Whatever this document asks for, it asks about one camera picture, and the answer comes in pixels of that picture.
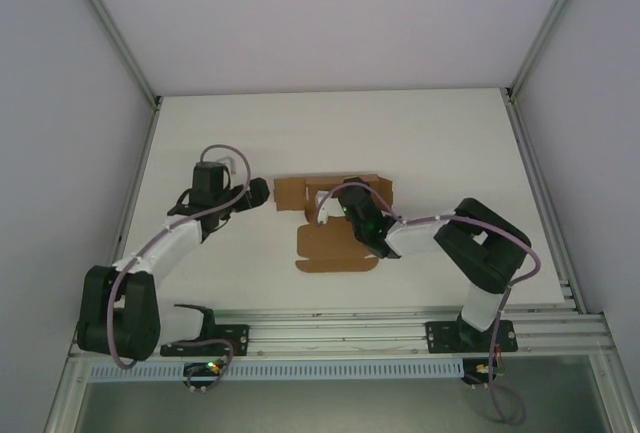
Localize brown cardboard paper box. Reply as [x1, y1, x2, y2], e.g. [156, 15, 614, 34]
[273, 172, 396, 275]

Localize circuit board with green light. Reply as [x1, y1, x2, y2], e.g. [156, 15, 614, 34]
[183, 360, 227, 390]

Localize circuit board with orange connector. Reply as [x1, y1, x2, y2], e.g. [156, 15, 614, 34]
[462, 356, 507, 390]

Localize aluminium table side rail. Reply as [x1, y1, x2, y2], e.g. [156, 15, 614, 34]
[502, 87, 609, 315]
[101, 97, 162, 325]

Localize aluminium mounting rail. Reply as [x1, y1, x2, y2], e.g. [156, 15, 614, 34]
[69, 304, 614, 360]

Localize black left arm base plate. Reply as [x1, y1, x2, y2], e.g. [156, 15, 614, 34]
[159, 323, 250, 358]

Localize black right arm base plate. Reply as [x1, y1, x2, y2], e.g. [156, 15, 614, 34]
[424, 320, 516, 354]

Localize pale blue slotted cable duct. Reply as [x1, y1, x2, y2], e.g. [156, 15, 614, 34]
[87, 358, 465, 383]

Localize aluminium frame post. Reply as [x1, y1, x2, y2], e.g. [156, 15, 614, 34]
[62, 0, 162, 110]
[503, 0, 600, 103]

